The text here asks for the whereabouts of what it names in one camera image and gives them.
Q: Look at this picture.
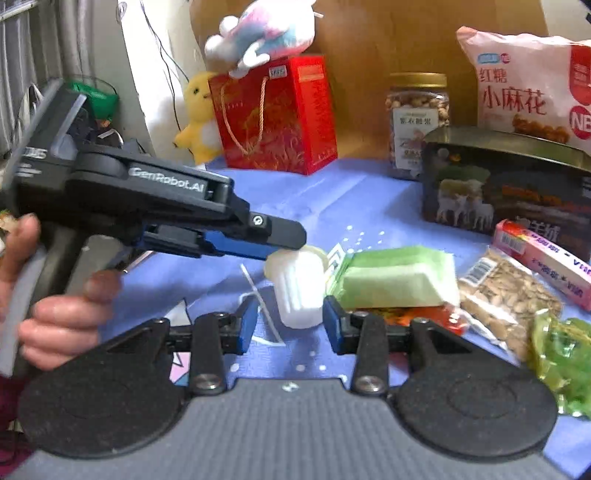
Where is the pale nut jar gold lid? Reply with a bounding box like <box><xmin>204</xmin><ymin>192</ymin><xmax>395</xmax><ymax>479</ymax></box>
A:
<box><xmin>385</xmin><ymin>72</ymin><xmax>451</xmax><ymax>181</ymax></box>

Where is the person's left hand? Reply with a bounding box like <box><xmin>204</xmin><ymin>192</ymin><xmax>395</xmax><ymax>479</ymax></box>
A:
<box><xmin>0</xmin><ymin>213</ymin><xmax>123</xmax><ymax>371</ymax></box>

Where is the large pink snack bag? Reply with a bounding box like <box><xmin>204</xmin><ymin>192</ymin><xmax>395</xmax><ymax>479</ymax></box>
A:
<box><xmin>456</xmin><ymin>25</ymin><xmax>591</xmax><ymax>155</ymax></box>

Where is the orange red snack packet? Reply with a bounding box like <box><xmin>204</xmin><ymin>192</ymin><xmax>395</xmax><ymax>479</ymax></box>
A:
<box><xmin>369</xmin><ymin>305</ymin><xmax>469</xmax><ymax>335</ymax></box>

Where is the dark tin box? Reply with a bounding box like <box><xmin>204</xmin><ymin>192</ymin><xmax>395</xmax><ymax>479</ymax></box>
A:
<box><xmin>421</xmin><ymin>126</ymin><xmax>591</xmax><ymax>241</ymax></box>

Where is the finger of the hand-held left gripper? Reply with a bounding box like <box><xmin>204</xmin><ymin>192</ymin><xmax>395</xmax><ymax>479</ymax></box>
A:
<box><xmin>203</xmin><ymin>194</ymin><xmax>308</xmax><ymax>260</ymax></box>
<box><xmin>141</xmin><ymin>224</ymin><xmax>205</xmax><ymax>257</ymax></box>

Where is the yellow duck plush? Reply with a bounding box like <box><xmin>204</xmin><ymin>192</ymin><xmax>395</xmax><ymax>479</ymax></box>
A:
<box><xmin>173</xmin><ymin>71</ymin><xmax>225</xmax><ymax>164</ymax></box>

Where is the wooden board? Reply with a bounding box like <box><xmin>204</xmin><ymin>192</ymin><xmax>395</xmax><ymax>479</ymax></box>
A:
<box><xmin>189</xmin><ymin>0</ymin><xmax>548</xmax><ymax>160</ymax></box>

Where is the green snack packet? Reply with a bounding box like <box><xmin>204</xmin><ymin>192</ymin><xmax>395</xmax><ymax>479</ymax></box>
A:
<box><xmin>325</xmin><ymin>246</ymin><xmax>461</xmax><ymax>310</ymax></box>

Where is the grey curtain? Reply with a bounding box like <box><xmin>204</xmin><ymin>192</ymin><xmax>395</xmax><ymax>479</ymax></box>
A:
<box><xmin>0</xmin><ymin>0</ymin><xmax>93</xmax><ymax>158</ymax></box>

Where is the white plastic bottle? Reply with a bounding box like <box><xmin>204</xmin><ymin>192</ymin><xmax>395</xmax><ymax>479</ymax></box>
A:
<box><xmin>264</xmin><ymin>246</ymin><xmax>329</xmax><ymax>329</ymax></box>

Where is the red gift bag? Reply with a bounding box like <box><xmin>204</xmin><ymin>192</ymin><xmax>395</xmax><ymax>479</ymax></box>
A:
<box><xmin>208</xmin><ymin>54</ymin><xmax>339</xmax><ymax>176</ymax></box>

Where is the long pink candy box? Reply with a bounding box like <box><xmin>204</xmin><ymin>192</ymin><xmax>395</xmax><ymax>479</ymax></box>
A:
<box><xmin>492</xmin><ymin>219</ymin><xmax>591</xmax><ymax>313</ymax></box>

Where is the clear green candy bag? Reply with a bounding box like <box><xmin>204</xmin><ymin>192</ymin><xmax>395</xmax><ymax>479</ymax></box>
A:
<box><xmin>526</xmin><ymin>309</ymin><xmax>591</xmax><ymax>418</ymax></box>

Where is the blue printed cloth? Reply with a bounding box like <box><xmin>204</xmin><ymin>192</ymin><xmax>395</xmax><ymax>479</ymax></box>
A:
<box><xmin>92</xmin><ymin>157</ymin><xmax>591</xmax><ymax>480</ymax></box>

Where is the green plastic bag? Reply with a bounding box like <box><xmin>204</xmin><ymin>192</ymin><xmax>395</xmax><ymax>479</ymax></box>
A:
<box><xmin>67</xmin><ymin>78</ymin><xmax>119</xmax><ymax>125</ymax></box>

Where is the clear seed packet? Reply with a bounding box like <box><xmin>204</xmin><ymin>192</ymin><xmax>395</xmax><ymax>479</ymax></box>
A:
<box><xmin>457</xmin><ymin>247</ymin><xmax>565</xmax><ymax>363</ymax></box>

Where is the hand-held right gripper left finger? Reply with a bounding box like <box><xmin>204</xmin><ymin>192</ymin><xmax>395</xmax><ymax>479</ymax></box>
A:
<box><xmin>104</xmin><ymin>295</ymin><xmax>259</xmax><ymax>395</ymax></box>

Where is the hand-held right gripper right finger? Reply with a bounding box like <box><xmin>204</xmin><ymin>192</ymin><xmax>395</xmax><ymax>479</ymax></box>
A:
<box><xmin>322</xmin><ymin>295</ymin><xmax>472</xmax><ymax>395</ymax></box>

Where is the pink blue plush toy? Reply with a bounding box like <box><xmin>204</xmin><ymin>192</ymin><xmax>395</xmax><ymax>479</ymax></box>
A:
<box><xmin>204</xmin><ymin>0</ymin><xmax>319</xmax><ymax>79</ymax></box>

